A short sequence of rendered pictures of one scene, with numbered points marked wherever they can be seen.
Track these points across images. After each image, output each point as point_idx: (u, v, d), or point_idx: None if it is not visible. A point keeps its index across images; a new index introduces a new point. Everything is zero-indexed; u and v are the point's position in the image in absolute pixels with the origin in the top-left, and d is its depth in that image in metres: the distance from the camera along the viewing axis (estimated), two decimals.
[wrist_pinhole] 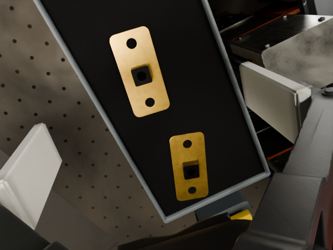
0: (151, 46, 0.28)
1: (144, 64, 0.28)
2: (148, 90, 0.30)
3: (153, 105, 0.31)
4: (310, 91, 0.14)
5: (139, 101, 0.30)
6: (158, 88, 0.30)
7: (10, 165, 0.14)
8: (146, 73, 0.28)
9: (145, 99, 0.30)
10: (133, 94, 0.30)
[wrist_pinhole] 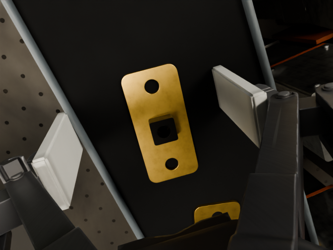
0: (179, 91, 0.20)
1: (169, 116, 0.20)
2: (170, 148, 0.22)
3: (176, 167, 0.22)
4: (270, 94, 0.15)
5: (158, 162, 0.22)
6: (184, 146, 0.22)
7: (46, 146, 0.15)
8: (170, 128, 0.20)
9: (165, 160, 0.22)
10: (149, 154, 0.22)
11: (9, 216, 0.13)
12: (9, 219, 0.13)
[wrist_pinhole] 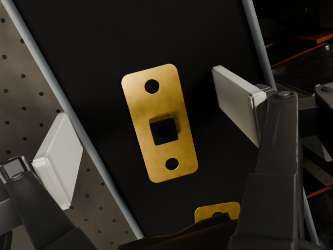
0: (179, 91, 0.20)
1: (169, 116, 0.20)
2: (170, 148, 0.22)
3: (176, 167, 0.22)
4: (270, 94, 0.15)
5: (158, 162, 0.22)
6: (184, 146, 0.22)
7: (47, 146, 0.15)
8: (171, 128, 0.20)
9: (166, 160, 0.22)
10: (149, 154, 0.22)
11: (10, 215, 0.13)
12: (9, 219, 0.13)
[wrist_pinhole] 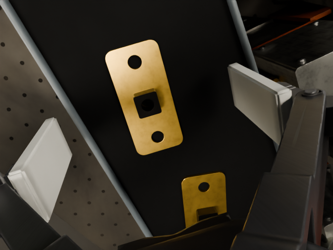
0: (161, 65, 0.21)
1: (152, 90, 0.21)
2: (155, 121, 0.23)
3: (162, 140, 0.24)
4: (293, 92, 0.15)
5: (144, 135, 0.23)
6: (169, 119, 0.23)
7: (26, 156, 0.14)
8: (153, 101, 0.21)
9: (151, 133, 0.23)
10: (136, 127, 0.23)
11: None
12: None
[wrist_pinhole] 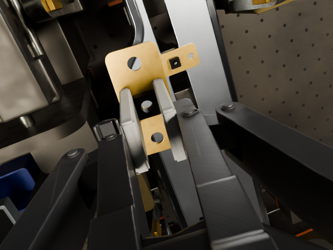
0: (160, 67, 0.21)
1: (151, 92, 0.21)
2: (155, 123, 0.23)
3: (162, 141, 0.24)
4: (187, 109, 0.16)
5: (144, 136, 0.23)
6: None
7: (128, 113, 0.16)
8: (153, 102, 0.21)
9: (151, 134, 0.23)
10: None
11: None
12: None
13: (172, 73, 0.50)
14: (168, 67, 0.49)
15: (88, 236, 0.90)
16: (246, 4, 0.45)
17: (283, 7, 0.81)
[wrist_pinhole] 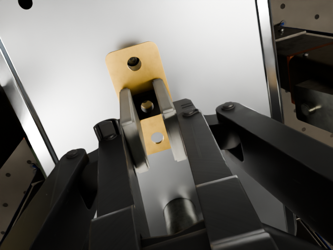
0: (160, 67, 0.21)
1: (151, 92, 0.21)
2: (155, 123, 0.23)
3: (162, 141, 0.24)
4: (187, 109, 0.16)
5: (144, 136, 0.23)
6: None
7: (128, 113, 0.16)
8: (153, 102, 0.21)
9: (151, 134, 0.23)
10: None
11: None
12: None
13: None
14: None
15: None
16: None
17: None
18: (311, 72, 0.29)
